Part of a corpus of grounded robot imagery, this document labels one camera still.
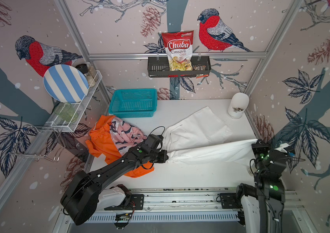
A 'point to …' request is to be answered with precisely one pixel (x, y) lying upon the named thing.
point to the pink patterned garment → (126, 135)
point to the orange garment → (101, 143)
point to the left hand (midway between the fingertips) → (170, 155)
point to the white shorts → (202, 136)
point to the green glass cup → (65, 110)
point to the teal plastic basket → (134, 103)
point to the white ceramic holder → (239, 102)
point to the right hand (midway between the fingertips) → (256, 136)
